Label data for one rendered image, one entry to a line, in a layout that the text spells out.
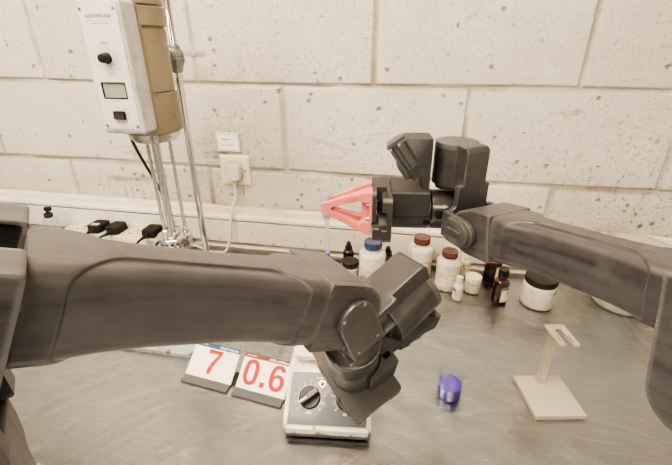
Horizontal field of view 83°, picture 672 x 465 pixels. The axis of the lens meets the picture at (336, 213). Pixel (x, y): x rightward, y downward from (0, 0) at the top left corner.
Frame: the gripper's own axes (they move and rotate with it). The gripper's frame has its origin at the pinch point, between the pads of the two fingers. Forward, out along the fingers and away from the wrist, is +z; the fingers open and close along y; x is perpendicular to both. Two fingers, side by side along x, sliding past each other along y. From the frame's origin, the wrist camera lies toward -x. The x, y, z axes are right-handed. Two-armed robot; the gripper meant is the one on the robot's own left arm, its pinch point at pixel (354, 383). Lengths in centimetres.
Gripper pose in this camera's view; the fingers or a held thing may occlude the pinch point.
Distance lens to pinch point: 56.7
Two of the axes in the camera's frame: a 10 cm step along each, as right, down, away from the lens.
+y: -5.5, -6.6, 5.1
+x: -8.3, 4.8, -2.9
